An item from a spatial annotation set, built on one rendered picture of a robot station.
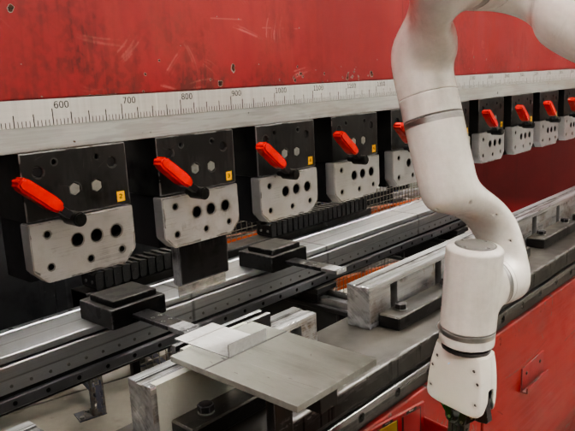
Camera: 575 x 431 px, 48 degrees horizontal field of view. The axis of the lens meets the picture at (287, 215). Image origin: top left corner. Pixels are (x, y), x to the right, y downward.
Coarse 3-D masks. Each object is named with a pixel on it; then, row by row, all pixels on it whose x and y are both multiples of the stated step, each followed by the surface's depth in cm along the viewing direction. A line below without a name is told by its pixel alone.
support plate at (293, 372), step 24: (288, 336) 106; (192, 360) 98; (216, 360) 98; (240, 360) 98; (264, 360) 97; (288, 360) 97; (312, 360) 96; (336, 360) 96; (360, 360) 96; (240, 384) 90; (264, 384) 90; (288, 384) 89; (312, 384) 89; (336, 384) 89; (288, 408) 84
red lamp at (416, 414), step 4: (412, 412) 113; (416, 412) 114; (404, 416) 112; (408, 416) 112; (412, 416) 113; (416, 416) 114; (404, 420) 112; (408, 420) 112; (412, 420) 113; (416, 420) 114; (404, 424) 112; (408, 424) 113; (412, 424) 113; (416, 424) 114; (404, 428) 112; (408, 428) 113; (412, 428) 114; (416, 428) 114
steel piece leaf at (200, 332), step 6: (210, 324) 112; (216, 324) 112; (198, 330) 110; (204, 330) 110; (210, 330) 109; (180, 336) 107; (186, 336) 107; (192, 336) 107; (198, 336) 107; (186, 342) 105
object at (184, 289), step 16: (208, 240) 105; (224, 240) 108; (176, 256) 101; (192, 256) 103; (208, 256) 105; (224, 256) 108; (176, 272) 102; (192, 272) 103; (208, 272) 106; (224, 272) 110; (192, 288) 104
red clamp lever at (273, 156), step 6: (258, 144) 103; (264, 144) 102; (258, 150) 103; (264, 150) 103; (270, 150) 103; (264, 156) 104; (270, 156) 104; (276, 156) 104; (270, 162) 105; (276, 162) 105; (282, 162) 106; (282, 168) 106; (288, 168) 108; (282, 174) 109; (288, 174) 108; (294, 174) 108
